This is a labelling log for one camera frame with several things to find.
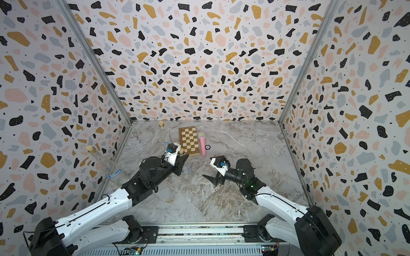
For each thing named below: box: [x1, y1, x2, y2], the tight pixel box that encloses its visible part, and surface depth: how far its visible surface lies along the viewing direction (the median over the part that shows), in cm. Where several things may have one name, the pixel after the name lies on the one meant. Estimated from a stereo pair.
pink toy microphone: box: [198, 131, 207, 157], surface depth 108 cm
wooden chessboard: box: [178, 125, 201, 158], surface depth 112 cm
